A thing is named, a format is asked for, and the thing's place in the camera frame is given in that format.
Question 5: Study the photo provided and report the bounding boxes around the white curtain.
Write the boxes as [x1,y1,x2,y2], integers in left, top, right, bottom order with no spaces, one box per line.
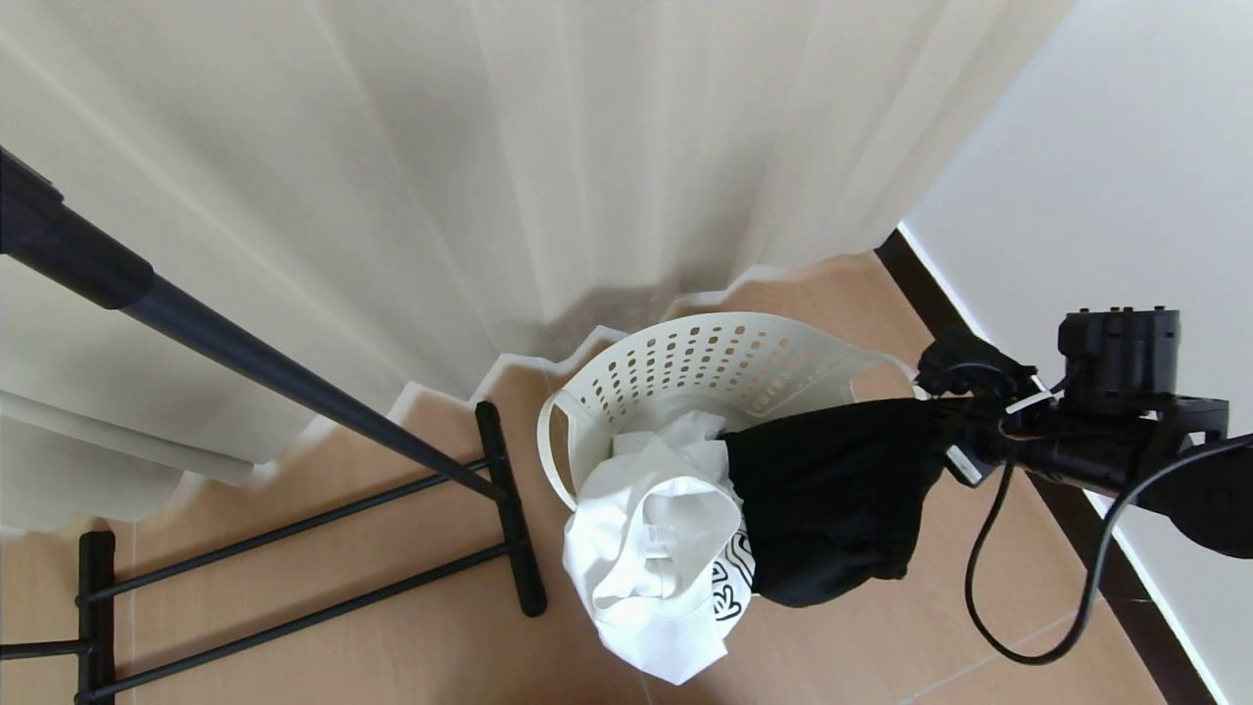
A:
[0,0,1078,535]

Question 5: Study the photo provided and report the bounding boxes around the heap of clothes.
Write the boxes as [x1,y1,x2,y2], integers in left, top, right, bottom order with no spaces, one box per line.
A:
[563,411,760,686]

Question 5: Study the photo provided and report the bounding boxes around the black clothes rack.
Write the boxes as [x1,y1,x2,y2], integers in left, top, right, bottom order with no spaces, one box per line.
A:
[0,147,549,705]

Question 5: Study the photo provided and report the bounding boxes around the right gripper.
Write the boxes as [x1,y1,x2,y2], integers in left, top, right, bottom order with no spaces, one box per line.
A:
[933,397,1074,489]

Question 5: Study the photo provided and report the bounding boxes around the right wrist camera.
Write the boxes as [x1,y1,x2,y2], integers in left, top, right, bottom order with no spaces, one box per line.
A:
[915,328,1041,404]

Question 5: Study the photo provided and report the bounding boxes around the white laundry basket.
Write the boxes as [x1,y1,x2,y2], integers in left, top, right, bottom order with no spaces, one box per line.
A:
[536,311,926,515]

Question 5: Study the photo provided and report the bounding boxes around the black shorts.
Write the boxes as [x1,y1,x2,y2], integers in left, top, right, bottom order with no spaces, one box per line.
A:
[719,397,951,608]

